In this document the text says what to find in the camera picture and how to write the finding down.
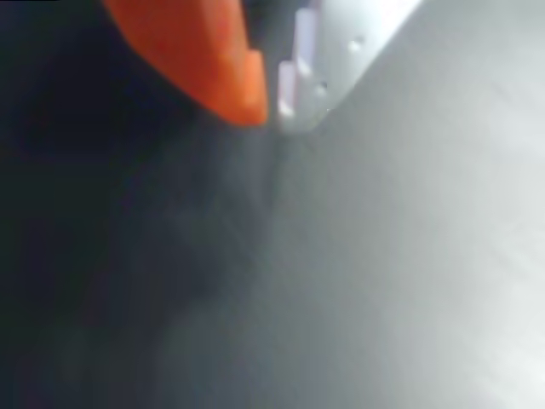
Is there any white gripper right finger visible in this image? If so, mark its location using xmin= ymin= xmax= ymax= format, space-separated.
xmin=278 ymin=0 xmax=423 ymax=135

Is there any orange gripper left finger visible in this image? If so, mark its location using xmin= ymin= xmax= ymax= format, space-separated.
xmin=104 ymin=0 xmax=270 ymax=126

